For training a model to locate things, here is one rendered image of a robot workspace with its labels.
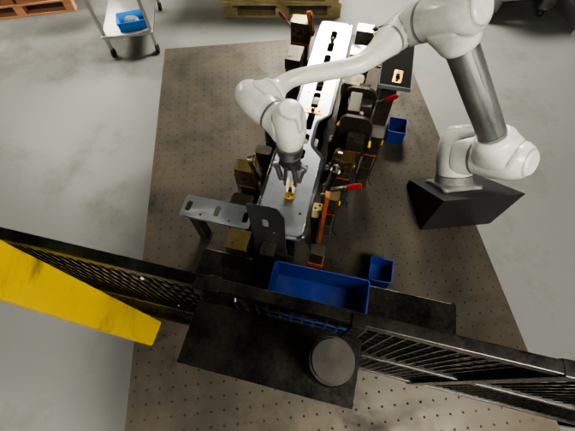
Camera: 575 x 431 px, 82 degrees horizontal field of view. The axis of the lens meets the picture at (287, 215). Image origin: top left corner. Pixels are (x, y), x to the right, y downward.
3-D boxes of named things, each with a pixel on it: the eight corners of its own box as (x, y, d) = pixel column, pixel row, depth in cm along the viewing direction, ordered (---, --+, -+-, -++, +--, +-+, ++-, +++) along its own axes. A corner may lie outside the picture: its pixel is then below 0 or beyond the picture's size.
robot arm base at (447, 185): (455, 177, 166) (457, 166, 164) (483, 189, 146) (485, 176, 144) (420, 180, 165) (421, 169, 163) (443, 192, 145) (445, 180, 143)
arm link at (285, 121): (312, 141, 108) (285, 120, 112) (315, 105, 94) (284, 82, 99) (288, 160, 104) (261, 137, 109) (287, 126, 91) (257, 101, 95)
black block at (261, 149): (257, 179, 176) (251, 142, 150) (275, 182, 174) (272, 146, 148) (254, 186, 173) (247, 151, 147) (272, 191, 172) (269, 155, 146)
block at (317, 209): (309, 239, 158) (314, 202, 126) (317, 241, 158) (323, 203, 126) (307, 246, 157) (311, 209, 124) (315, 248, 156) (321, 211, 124)
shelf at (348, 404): (207, 297, 78) (186, 274, 63) (358, 333, 74) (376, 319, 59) (183, 363, 72) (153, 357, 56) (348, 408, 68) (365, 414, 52)
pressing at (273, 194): (317, 20, 191) (317, 17, 190) (355, 26, 189) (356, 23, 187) (248, 231, 129) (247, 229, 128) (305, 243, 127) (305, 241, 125)
